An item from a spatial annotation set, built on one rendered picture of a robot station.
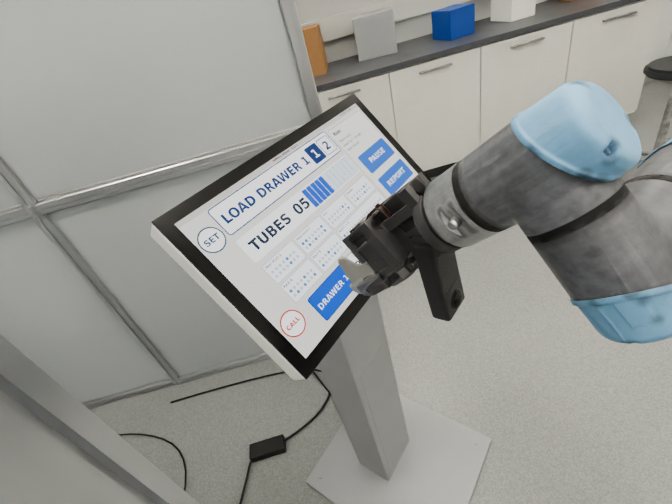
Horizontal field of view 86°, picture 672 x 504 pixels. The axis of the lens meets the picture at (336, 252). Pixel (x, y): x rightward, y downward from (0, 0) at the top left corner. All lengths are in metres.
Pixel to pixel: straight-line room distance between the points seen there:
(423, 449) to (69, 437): 1.34
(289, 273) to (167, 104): 0.85
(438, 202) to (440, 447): 1.23
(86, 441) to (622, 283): 0.34
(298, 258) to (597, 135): 0.43
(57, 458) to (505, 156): 0.32
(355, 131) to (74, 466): 0.70
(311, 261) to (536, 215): 0.38
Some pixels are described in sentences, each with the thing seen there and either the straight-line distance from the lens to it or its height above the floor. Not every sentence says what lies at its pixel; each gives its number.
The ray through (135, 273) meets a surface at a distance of 1.64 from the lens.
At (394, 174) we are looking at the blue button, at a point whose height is 1.05.
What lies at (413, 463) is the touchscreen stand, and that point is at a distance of 1.47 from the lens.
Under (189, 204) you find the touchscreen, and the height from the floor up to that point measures 1.19.
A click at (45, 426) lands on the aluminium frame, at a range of 0.22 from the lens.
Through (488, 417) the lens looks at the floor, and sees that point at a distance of 1.59.
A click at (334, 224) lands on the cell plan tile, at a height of 1.06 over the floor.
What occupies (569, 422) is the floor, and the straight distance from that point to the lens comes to 1.64.
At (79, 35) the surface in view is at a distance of 1.34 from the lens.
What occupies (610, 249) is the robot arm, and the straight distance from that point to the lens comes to 0.32.
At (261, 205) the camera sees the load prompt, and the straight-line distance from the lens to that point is 0.60.
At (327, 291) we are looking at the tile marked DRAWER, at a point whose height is 1.01.
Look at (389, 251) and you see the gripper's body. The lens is 0.40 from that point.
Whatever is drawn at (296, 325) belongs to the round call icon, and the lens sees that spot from 0.56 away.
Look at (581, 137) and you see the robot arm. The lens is 0.29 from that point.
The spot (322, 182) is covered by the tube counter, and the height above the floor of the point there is 1.12.
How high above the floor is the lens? 1.40
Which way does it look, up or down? 36 degrees down
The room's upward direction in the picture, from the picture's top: 16 degrees counter-clockwise
